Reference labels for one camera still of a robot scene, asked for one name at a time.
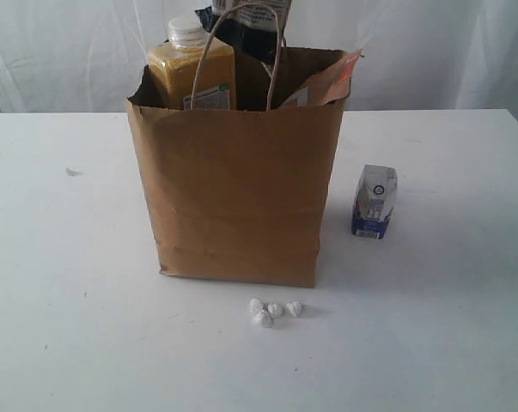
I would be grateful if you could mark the white wrapped candy right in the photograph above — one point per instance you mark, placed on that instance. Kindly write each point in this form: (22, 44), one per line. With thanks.
(294, 309)

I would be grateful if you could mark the white wrapped candy far left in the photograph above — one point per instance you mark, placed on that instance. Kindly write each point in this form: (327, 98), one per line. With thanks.
(255, 305)

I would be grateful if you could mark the yellow millet bottle white cap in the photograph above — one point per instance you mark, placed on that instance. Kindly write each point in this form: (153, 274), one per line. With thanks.
(173, 67)

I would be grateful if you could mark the brown red snack pouch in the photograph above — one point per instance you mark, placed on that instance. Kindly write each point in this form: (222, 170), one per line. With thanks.
(326, 76)

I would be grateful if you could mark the white wrapped candy middle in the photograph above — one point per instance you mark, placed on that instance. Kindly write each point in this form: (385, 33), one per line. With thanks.
(276, 310)

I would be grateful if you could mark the brown paper bag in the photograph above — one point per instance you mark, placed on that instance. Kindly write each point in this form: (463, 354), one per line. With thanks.
(237, 195)

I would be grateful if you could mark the small blue white milk carton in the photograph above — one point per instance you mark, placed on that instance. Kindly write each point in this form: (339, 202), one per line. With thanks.
(374, 201)

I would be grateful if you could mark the noodle packet dark blue ends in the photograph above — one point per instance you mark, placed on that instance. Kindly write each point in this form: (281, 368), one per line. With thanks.
(254, 28)

